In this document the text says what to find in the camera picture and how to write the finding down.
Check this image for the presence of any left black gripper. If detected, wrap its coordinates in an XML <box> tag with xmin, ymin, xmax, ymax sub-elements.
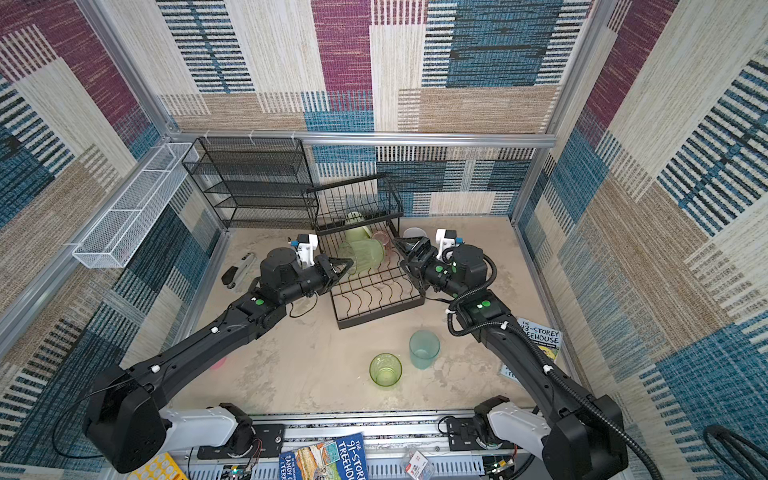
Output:
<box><xmin>279</xmin><ymin>256</ymin><xmax>355</xmax><ymax>310</ymax></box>

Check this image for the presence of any clear green plastic cup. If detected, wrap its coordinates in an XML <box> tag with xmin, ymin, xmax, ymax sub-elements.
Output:
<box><xmin>336</xmin><ymin>238</ymin><xmax>383</xmax><ymax>275</ymax></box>
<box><xmin>369</xmin><ymin>353</ymin><xmax>402</xmax><ymax>388</ymax></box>

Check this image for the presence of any light green ceramic mug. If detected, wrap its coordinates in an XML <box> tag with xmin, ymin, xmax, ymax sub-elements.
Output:
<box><xmin>344</xmin><ymin>211</ymin><xmax>373</xmax><ymax>243</ymax></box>

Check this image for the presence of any clear pink plastic cup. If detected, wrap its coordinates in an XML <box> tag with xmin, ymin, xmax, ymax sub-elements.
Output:
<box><xmin>372</xmin><ymin>230</ymin><xmax>392</xmax><ymax>262</ymax></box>

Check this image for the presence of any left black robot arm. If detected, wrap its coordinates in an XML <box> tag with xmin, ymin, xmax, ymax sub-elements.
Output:
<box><xmin>80</xmin><ymin>247</ymin><xmax>354</xmax><ymax>473</ymax></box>

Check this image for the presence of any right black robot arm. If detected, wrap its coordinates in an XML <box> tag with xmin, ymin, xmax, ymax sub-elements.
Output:
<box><xmin>394</xmin><ymin>236</ymin><xmax>662</xmax><ymax>479</ymax></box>

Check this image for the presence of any black two-tier dish rack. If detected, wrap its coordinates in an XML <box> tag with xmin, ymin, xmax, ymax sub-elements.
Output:
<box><xmin>303</xmin><ymin>174</ymin><xmax>425</xmax><ymax>329</ymax></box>

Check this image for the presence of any blue speckled ceramic mug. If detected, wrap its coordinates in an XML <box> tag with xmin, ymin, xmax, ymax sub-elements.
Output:
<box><xmin>402</xmin><ymin>227</ymin><xmax>427</xmax><ymax>241</ymax></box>

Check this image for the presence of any translucent teal plastic cup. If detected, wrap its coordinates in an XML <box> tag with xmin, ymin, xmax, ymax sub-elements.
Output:
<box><xmin>409</xmin><ymin>330</ymin><xmax>440</xmax><ymax>370</ymax></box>

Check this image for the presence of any black silver stapler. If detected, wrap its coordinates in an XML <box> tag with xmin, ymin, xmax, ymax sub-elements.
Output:
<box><xmin>221</xmin><ymin>252</ymin><xmax>256</xmax><ymax>289</ymax></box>

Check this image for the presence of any black mesh shelf unit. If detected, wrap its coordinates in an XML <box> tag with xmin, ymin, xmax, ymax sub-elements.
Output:
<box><xmin>182</xmin><ymin>136</ymin><xmax>317</xmax><ymax>228</ymax></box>

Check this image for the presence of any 143-storey treehouse book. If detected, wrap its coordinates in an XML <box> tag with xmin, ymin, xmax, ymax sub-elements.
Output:
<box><xmin>517</xmin><ymin>318</ymin><xmax>563</xmax><ymax>362</ymax></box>

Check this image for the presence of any opaque pink plastic cup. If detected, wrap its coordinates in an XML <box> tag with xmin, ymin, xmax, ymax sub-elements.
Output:
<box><xmin>209</xmin><ymin>357</ymin><xmax>227</xmax><ymax>370</ymax></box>

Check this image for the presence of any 91-storey treehouse book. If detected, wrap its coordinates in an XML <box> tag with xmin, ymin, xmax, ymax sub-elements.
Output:
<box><xmin>278</xmin><ymin>433</ymin><xmax>369</xmax><ymax>480</ymax></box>

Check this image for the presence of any small clear plastic packet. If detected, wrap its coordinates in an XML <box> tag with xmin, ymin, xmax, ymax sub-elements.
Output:
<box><xmin>401</xmin><ymin>448</ymin><xmax>435</xmax><ymax>480</ymax></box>

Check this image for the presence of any yellow patterned card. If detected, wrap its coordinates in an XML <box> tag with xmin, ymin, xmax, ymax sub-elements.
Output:
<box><xmin>126</xmin><ymin>453</ymin><xmax>188</xmax><ymax>480</ymax></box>

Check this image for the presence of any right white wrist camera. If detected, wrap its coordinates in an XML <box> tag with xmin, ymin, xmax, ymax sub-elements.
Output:
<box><xmin>435</xmin><ymin>229</ymin><xmax>464</xmax><ymax>260</ymax></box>

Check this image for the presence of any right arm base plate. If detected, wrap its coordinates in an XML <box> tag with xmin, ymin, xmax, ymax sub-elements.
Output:
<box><xmin>438</xmin><ymin>415</ymin><xmax>500</xmax><ymax>451</ymax></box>

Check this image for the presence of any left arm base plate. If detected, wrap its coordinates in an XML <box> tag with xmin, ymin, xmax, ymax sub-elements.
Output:
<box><xmin>196</xmin><ymin>424</ymin><xmax>285</xmax><ymax>460</ymax></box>

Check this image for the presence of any white wire wall basket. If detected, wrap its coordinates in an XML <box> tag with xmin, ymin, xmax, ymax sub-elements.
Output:
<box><xmin>73</xmin><ymin>143</ymin><xmax>192</xmax><ymax>269</ymax></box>

